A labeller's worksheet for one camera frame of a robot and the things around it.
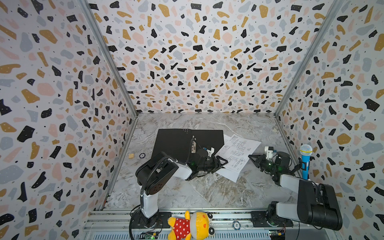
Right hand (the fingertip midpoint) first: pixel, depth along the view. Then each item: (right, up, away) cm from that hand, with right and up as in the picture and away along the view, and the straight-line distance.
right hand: (248, 153), depth 87 cm
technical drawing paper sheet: (-5, 0, +10) cm, 11 cm away
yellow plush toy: (-30, -28, -21) cm, 46 cm away
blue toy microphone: (+24, +4, -14) cm, 28 cm away
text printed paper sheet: (-11, -13, +2) cm, 17 cm away
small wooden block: (-72, -3, +8) cm, 73 cm away
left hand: (-13, -5, -3) cm, 14 cm away
